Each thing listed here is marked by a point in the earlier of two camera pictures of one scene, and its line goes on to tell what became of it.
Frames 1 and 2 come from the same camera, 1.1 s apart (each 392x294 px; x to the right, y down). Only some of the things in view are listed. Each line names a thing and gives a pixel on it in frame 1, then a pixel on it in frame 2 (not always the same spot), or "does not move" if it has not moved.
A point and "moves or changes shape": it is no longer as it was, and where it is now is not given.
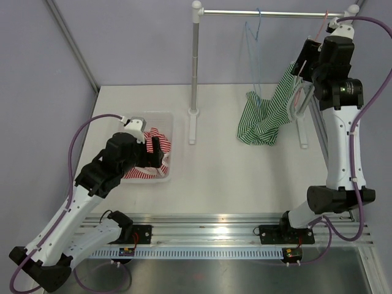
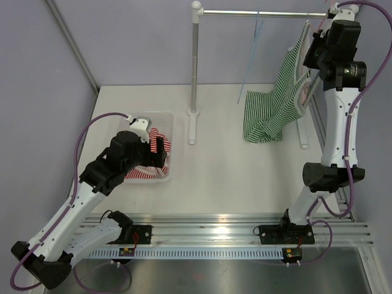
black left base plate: [142, 234] does not move
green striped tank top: [259, 120] moves or changes shape
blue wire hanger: [256, 39] → [256, 31]
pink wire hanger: [299, 87] → [305, 89]
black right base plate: [284, 234] does not move
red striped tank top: [147, 173] does not move
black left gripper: [150, 160] does not move
